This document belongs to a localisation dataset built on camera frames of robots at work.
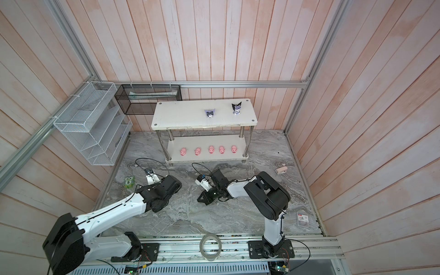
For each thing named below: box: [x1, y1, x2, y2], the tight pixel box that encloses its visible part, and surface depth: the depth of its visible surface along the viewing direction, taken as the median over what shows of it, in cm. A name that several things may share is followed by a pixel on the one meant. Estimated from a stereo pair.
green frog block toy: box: [124, 175, 136, 190], surface depth 96 cm
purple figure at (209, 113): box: [204, 108, 216, 119], surface depth 78 cm
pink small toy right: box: [275, 166, 288, 175], surface depth 100 cm
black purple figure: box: [231, 101, 242, 116], surface depth 80 cm
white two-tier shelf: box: [151, 98, 258, 164], surface depth 85 cm
